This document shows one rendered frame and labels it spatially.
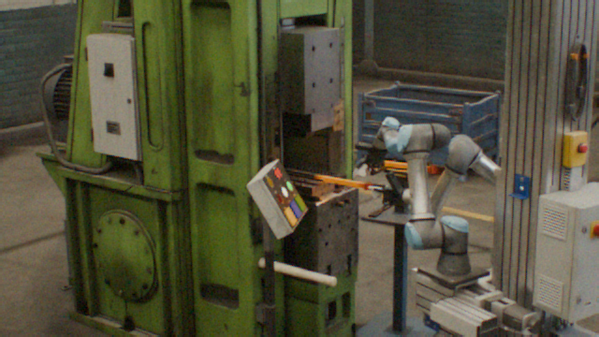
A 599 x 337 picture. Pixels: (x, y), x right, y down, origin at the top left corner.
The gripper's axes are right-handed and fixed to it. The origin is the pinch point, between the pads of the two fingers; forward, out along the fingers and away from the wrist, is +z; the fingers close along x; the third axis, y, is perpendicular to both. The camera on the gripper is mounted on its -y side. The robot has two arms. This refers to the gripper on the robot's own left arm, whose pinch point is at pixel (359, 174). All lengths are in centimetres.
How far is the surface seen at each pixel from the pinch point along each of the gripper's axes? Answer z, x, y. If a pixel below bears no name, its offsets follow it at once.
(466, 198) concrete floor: 135, 303, -24
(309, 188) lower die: 18.1, -12.3, -15.6
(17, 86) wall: 330, 224, -500
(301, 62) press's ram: -39, -17, -47
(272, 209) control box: -1, -71, 0
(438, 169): -5, 47, 20
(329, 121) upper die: -11.0, 3.8, -29.9
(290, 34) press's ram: -47, -17, -60
